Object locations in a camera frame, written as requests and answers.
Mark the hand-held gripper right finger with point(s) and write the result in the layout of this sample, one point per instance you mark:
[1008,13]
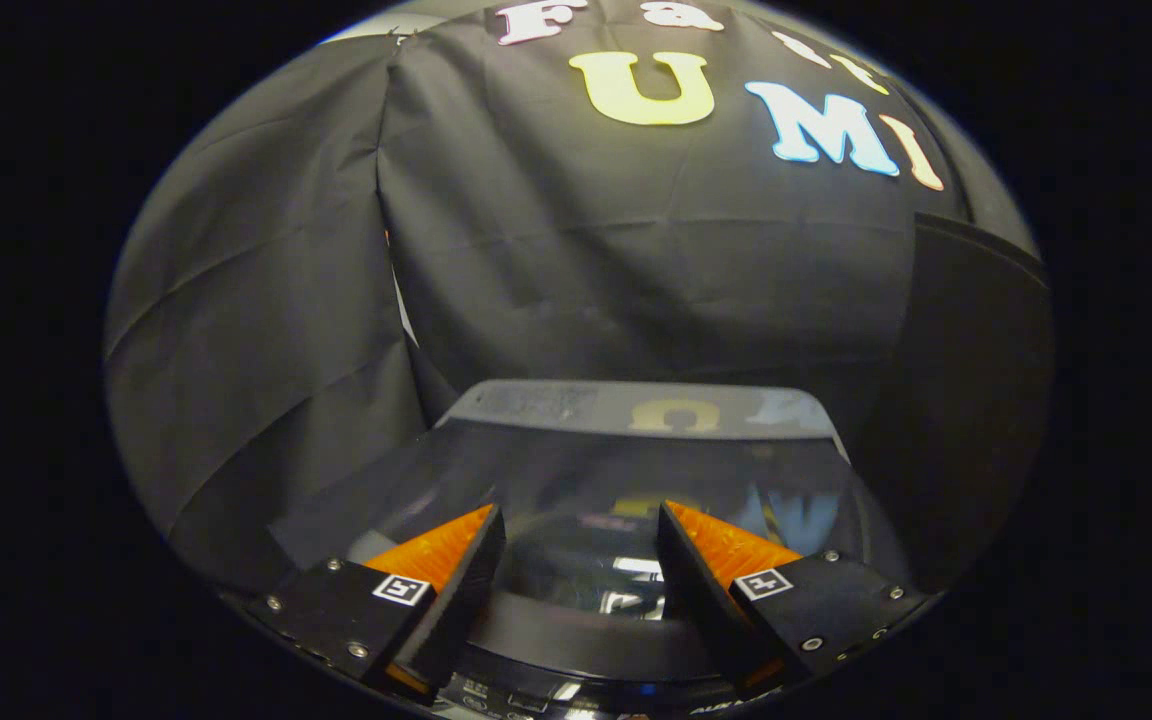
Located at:
[701,600]

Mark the black backdrop cloth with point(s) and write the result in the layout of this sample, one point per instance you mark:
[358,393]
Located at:
[586,260]

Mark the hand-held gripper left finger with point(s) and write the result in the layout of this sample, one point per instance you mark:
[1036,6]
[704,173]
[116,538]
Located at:
[461,600]

